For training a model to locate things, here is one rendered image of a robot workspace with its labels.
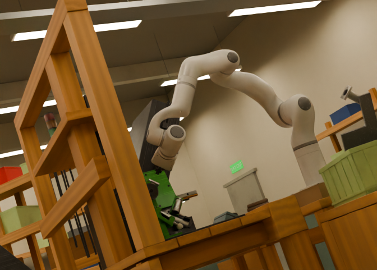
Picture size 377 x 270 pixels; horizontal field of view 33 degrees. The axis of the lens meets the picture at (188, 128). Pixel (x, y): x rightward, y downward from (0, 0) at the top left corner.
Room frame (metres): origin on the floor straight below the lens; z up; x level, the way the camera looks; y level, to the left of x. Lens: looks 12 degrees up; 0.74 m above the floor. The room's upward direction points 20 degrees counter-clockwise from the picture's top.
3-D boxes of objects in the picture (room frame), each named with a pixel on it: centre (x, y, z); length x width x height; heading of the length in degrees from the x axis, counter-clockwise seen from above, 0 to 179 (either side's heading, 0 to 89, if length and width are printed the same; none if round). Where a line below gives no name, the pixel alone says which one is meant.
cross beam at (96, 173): (2.96, 0.66, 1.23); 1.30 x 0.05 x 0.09; 27
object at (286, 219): (3.26, 0.08, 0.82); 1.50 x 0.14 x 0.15; 27
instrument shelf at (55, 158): (3.01, 0.56, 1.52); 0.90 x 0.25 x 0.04; 27
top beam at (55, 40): (3.00, 0.60, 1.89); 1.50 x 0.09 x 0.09; 27
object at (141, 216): (3.00, 0.60, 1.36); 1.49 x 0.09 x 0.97; 27
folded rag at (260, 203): (2.75, -0.17, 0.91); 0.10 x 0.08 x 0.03; 85
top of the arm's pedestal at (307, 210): (2.93, -0.48, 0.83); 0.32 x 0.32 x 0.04; 28
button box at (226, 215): (3.10, -0.02, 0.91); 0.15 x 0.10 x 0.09; 27
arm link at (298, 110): (2.89, -0.50, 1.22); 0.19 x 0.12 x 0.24; 24
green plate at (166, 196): (3.10, 0.24, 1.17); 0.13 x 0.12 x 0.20; 27
